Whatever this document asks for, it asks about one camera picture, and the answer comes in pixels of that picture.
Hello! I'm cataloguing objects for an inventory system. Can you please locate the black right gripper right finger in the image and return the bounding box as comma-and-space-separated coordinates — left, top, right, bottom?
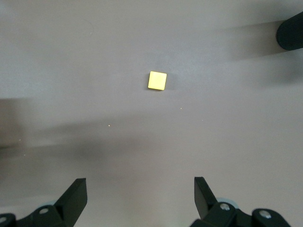
193, 176, 292, 227

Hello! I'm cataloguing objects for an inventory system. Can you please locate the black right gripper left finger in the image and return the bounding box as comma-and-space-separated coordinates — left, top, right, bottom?
16, 178, 88, 227

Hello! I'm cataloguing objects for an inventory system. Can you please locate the yellow block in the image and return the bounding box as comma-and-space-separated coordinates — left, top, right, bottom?
147, 71, 167, 91

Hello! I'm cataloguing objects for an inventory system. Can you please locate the black ribbed cylinder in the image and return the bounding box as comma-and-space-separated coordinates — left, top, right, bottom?
276, 10, 303, 51

